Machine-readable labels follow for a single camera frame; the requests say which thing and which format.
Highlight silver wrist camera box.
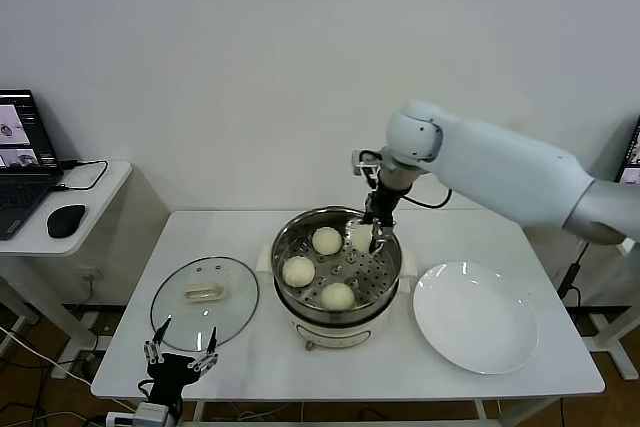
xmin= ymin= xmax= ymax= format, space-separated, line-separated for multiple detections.
xmin=133 ymin=400 xmax=172 ymax=427
xmin=349 ymin=148 xmax=382 ymax=178

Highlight stainless steel steamer basket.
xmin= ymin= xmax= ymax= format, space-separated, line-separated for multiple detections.
xmin=257 ymin=206 xmax=417 ymax=316

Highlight cream electric cooker base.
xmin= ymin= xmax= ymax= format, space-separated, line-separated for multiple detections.
xmin=273 ymin=276 xmax=401 ymax=351

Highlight black laptop with pink screen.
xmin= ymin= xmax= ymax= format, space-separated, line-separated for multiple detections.
xmin=615 ymin=114 xmax=640 ymax=186

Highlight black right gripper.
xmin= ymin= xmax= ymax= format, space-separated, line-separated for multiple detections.
xmin=362 ymin=186 xmax=401 ymax=254

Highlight white side table with mouse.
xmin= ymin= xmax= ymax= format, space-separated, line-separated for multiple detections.
xmin=0 ymin=160 xmax=172 ymax=379

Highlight round white plate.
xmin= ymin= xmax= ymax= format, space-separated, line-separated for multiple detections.
xmin=412 ymin=261 xmax=540 ymax=376

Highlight black power adapter cable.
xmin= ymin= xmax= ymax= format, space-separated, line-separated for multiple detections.
xmin=556 ymin=241 xmax=589 ymax=301

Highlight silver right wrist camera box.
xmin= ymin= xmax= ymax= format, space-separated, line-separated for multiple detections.
xmin=349 ymin=148 xmax=382 ymax=178

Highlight white side table with label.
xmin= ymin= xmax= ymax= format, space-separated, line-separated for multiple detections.
xmin=524 ymin=226 xmax=640 ymax=382

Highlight white steamed baozi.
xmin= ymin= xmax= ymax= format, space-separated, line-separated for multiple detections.
xmin=319 ymin=282 xmax=357 ymax=312
xmin=281 ymin=255 xmax=317 ymax=288
xmin=311 ymin=226 xmax=344 ymax=255
xmin=351 ymin=225 xmax=375 ymax=253

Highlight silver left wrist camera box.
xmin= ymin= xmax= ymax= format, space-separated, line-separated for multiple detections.
xmin=133 ymin=400 xmax=172 ymax=427

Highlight round glass lid cream handle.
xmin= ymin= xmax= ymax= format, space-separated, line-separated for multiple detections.
xmin=149 ymin=255 xmax=260 ymax=352

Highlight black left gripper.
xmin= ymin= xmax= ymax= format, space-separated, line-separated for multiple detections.
xmin=143 ymin=314 xmax=221 ymax=406

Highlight black laptop cable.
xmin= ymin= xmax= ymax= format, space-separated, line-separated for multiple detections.
xmin=52 ymin=158 xmax=110 ymax=193

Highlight black laptop with grey keyboard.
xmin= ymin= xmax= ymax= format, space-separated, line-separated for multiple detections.
xmin=0 ymin=89 xmax=66 ymax=241

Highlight black computer mouse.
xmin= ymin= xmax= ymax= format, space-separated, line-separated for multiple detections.
xmin=46 ymin=203 xmax=87 ymax=238

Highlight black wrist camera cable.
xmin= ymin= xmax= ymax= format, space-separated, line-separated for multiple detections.
xmin=399 ymin=187 xmax=454 ymax=210

